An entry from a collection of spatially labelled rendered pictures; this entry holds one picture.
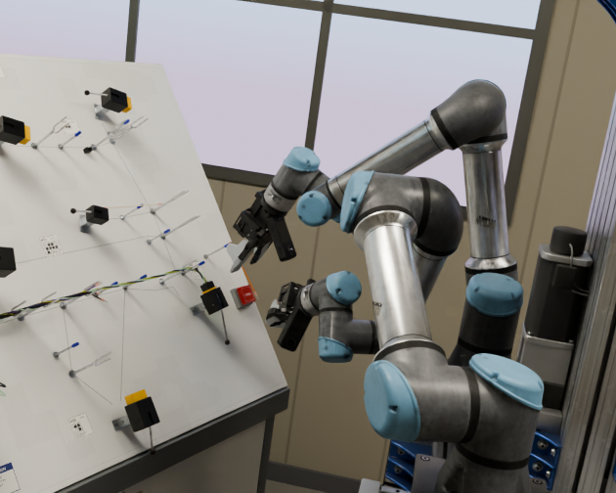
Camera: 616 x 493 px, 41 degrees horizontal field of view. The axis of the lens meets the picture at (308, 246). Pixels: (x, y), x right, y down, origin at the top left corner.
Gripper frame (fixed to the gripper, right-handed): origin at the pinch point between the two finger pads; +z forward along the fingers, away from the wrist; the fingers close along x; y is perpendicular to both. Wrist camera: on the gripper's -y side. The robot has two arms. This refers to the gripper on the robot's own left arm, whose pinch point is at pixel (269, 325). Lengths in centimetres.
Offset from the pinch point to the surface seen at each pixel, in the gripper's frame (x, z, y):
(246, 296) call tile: -1.1, 22.1, 13.5
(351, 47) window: -23, 42, 129
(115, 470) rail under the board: 25, 4, -44
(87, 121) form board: 57, 17, 39
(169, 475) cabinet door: 6.4, 21.1, -39.0
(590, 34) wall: -86, -12, 143
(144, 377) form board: 23.6, 10.6, -20.7
